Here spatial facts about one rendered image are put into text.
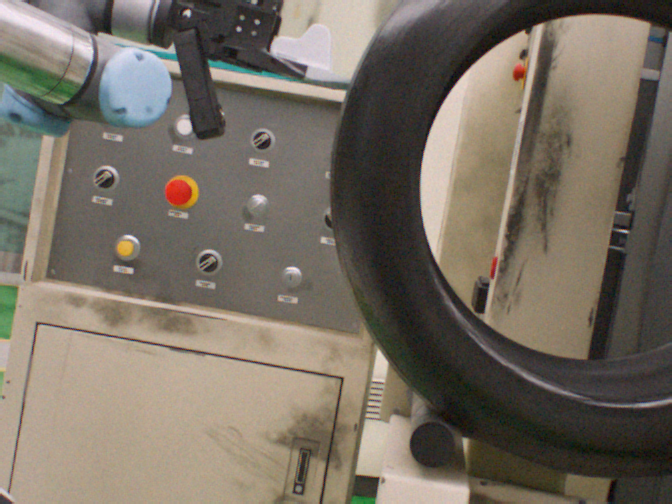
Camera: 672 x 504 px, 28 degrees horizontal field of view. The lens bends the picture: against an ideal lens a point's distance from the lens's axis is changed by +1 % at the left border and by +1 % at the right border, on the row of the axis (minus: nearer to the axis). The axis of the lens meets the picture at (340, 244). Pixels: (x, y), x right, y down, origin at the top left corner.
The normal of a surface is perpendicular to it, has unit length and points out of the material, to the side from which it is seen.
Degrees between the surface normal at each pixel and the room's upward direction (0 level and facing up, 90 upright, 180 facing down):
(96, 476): 90
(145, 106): 90
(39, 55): 103
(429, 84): 87
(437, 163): 90
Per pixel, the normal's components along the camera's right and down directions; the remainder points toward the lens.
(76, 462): -0.07, 0.04
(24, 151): 0.30, 0.11
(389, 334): -0.67, 0.41
